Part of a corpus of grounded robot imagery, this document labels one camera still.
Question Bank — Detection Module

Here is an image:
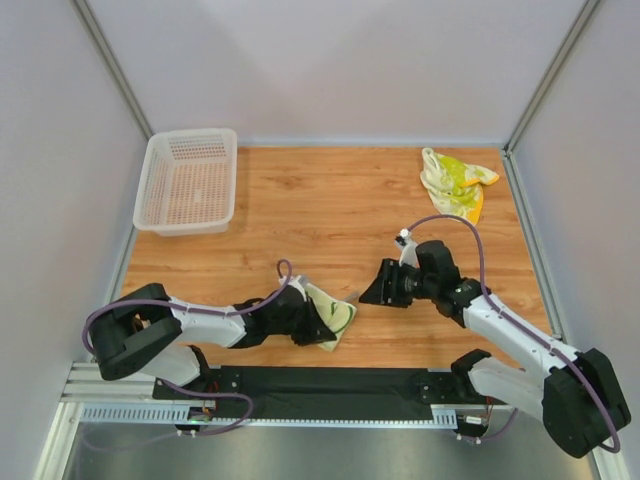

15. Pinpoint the white perforated plastic basket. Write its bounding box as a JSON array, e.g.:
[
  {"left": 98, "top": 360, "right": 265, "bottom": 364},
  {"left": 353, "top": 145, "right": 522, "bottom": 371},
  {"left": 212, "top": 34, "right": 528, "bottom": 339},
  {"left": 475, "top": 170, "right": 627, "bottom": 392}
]
[{"left": 133, "top": 128, "right": 238, "bottom": 236}]

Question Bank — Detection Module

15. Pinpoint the aluminium frame rail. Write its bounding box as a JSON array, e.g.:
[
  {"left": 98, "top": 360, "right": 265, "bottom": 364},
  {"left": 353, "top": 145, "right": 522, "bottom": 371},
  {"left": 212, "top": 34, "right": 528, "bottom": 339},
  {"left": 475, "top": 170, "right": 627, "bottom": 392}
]
[{"left": 59, "top": 360, "right": 609, "bottom": 412}]

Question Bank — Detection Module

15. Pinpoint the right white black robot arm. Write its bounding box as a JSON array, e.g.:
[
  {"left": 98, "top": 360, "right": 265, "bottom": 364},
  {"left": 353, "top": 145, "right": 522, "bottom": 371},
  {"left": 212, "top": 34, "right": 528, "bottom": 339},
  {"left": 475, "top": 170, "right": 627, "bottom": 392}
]
[{"left": 359, "top": 240, "right": 631, "bottom": 458}]

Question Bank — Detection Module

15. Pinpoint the white cable duct strip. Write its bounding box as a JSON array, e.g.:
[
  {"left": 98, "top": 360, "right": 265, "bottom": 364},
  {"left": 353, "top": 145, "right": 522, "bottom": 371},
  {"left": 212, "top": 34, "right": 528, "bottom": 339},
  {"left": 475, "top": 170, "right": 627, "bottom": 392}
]
[{"left": 81, "top": 403, "right": 458, "bottom": 429}]

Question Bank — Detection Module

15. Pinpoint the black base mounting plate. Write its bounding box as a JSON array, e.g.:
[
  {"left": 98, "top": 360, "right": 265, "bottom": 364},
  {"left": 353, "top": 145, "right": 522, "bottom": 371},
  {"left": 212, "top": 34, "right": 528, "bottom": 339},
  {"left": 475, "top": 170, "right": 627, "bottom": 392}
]
[{"left": 152, "top": 364, "right": 511, "bottom": 421}]

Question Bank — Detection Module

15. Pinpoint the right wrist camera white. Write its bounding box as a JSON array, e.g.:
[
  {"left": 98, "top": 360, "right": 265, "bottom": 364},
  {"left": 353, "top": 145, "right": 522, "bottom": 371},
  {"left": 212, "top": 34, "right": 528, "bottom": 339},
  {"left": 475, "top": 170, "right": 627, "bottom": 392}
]
[{"left": 394, "top": 228, "right": 418, "bottom": 267}]

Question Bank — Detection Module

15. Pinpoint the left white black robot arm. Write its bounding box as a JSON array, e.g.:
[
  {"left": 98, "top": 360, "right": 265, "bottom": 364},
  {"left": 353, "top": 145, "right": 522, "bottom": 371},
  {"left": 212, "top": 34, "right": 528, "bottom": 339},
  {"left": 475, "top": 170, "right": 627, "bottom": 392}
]
[{"left": 82, "top": 282, "right": 337, "bottom": 386}]

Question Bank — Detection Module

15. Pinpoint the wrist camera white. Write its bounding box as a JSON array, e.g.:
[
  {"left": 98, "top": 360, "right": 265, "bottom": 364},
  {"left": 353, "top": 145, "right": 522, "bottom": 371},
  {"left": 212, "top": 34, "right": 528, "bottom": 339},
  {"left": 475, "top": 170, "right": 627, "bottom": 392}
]
[
  {"left": 394, "top": 228, "right": 418, "bottom": 267},
  {"left": 289, "top": 274, "right": 309, "bottom": 293}
]

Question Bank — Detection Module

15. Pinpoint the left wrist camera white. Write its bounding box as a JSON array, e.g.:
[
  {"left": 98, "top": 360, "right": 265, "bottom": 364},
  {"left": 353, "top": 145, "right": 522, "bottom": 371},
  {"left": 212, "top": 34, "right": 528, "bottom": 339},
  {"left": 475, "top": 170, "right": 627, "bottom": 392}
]
[{"left": 289, "top": 274, "right": 309, "bottom": 293}]

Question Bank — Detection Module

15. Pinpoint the green patterned towel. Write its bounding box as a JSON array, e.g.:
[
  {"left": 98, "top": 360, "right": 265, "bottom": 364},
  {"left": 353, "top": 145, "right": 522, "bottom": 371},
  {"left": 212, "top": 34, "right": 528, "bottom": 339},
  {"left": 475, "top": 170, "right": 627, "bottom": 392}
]
[{"left": 304, "top": 283, "right": 357, "bottom": 352}]

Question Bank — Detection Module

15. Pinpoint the white yellow patterned towel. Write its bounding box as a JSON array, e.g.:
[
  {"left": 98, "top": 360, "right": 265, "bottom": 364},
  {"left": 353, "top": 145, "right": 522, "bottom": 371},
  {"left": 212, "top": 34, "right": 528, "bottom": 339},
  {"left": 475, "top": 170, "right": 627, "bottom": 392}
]
[{"left": 419, "top": 148, "right": 500, "bottom": 225}]

